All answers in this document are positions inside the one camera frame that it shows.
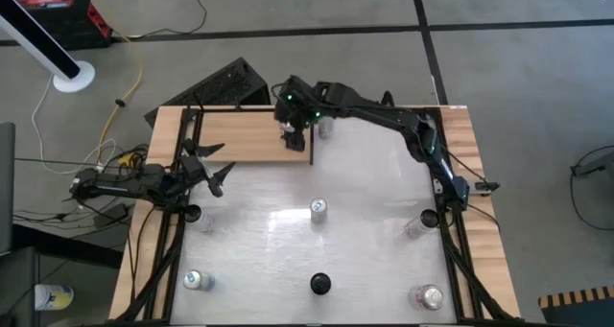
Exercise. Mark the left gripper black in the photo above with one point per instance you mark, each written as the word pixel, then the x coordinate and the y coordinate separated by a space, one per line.
pixel 194 169

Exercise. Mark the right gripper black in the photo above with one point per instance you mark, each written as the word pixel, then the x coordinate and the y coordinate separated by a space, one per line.
pixel 297 101

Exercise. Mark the white Celsius can orange lettering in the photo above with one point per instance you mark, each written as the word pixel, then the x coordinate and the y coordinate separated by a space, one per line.
pixel 326 129

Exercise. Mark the white Peach Vibe Celsius can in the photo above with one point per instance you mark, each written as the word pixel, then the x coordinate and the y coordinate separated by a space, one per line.
pixel 417 228
pixel 201 221

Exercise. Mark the blue silver Red Bull can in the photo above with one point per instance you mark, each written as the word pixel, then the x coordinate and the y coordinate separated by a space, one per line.
pixel 318 214
pixel 199 281

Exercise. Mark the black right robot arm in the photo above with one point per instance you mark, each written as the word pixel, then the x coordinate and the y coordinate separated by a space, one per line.
pixel 379 110

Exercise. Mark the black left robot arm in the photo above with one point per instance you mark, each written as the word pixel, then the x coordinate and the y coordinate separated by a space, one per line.
pixel 120 185

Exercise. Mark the black power adapter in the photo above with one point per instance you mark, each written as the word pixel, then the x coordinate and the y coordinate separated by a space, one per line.
pixel 111 216

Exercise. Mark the black floor beam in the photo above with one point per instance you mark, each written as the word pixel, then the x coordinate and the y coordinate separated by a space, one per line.
pixel 72 248

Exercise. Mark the white yellow paper cup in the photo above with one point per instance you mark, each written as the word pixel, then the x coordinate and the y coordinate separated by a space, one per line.
pixel 53 297

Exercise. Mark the red black toolbox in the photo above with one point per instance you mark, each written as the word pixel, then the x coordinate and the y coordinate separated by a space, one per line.
pixel 62 22

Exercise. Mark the grey upright panel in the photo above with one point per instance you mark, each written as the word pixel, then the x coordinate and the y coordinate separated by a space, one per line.
pixel 6 188

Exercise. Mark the white black pole stand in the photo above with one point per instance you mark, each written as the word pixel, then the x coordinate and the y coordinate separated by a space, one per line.
pixel 38 37

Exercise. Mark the grey floor device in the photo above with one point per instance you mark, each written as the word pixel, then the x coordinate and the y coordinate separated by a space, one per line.
pixel 599 164

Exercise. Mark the black box yellow striped edge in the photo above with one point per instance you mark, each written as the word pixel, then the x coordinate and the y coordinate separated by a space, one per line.
pixel 580 312

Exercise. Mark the black aluminium table frame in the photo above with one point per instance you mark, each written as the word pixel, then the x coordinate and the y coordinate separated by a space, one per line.
pixel 453 269

